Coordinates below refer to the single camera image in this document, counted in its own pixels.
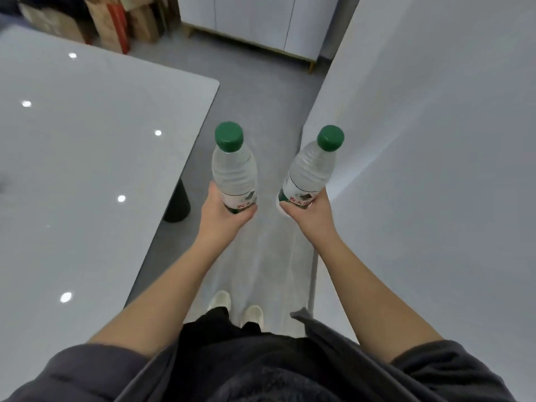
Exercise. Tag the person's left hand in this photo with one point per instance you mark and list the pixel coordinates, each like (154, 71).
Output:
(217, 221)

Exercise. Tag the person's right hand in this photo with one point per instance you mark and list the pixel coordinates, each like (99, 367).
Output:
(312, 221)

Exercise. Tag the person's right thumb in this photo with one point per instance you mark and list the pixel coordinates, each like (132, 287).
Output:
(293, 210)

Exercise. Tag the person's left thumb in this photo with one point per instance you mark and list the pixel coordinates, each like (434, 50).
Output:
(245, 214)

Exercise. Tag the green-capped clear water bottle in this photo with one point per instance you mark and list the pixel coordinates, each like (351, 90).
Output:
(233, 171)
(310, 169)

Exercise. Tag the person's right forearm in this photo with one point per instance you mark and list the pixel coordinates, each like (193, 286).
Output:
(368, 297)

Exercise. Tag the person's left forearm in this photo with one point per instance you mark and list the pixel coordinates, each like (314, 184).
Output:
(167, 293)

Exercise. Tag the black table leg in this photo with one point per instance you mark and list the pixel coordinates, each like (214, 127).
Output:
(178, 205)

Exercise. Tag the white shoe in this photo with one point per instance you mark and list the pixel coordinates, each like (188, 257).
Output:
(253, 317)
(220, 301)

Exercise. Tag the black trousers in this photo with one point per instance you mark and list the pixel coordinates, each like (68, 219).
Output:
(238, 355)

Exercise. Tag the white cabinet with wooden legs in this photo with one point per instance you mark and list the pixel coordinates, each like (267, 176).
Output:
(259, 18)

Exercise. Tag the tall brown cardboard box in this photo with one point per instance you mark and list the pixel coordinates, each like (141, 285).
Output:
(144, 16)

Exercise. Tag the dark grey jacket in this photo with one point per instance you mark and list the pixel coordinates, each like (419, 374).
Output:
(439, 376)

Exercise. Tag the brown cardboard box red stripe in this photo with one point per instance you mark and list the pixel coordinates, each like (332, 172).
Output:
(109, 22)

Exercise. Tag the plain brown cardboard box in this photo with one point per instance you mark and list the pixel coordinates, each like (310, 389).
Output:
(54, 20)

